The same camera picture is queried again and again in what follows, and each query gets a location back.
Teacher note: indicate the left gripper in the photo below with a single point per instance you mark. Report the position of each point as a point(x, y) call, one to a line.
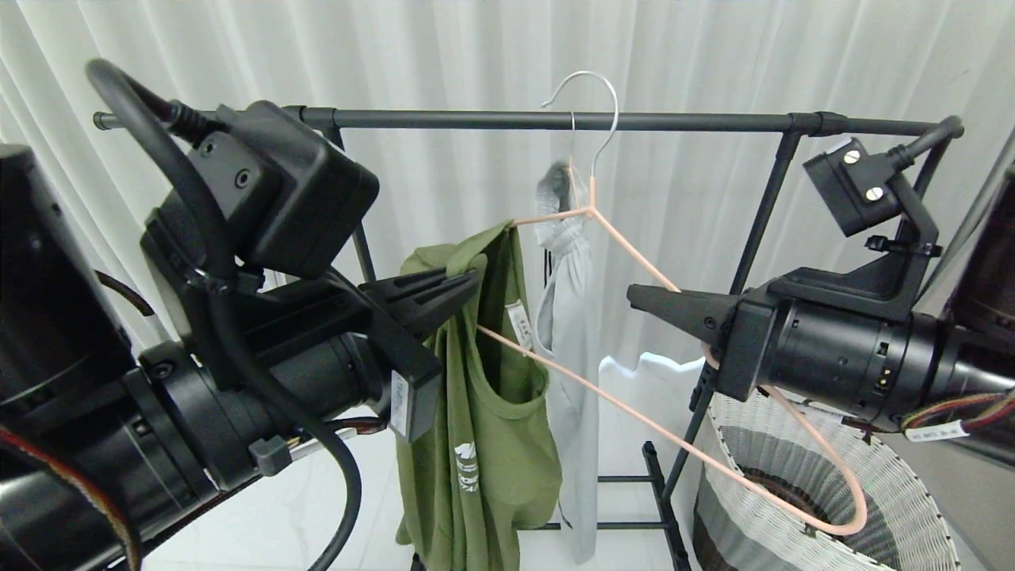
point(317, 381)

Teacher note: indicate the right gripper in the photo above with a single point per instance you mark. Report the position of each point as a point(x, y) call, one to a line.
point(833, 357)

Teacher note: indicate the green garment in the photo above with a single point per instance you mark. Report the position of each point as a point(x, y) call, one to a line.
point(492, 444)

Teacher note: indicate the pale grey shorts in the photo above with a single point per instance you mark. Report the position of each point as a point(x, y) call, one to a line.
point(575, 357)

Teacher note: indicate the pink clothes hanger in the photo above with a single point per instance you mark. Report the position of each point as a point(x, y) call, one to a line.
point(591, 194)
point(572, 135)

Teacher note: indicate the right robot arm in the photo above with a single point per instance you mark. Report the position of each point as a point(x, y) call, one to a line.
point(987, 301)

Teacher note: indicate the white laundry basket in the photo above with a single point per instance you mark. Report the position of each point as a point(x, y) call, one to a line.
point(912, 515)

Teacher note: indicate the black clothes rack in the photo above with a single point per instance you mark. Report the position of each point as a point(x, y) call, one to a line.
point(714, 122)

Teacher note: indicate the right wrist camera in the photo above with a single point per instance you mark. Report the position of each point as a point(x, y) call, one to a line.
point(852, 186)

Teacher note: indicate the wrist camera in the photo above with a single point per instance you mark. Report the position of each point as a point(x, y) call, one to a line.
point(852, 186)
point(301, 190)

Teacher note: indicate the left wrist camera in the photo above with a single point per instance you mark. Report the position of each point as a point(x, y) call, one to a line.
point(301, 190)

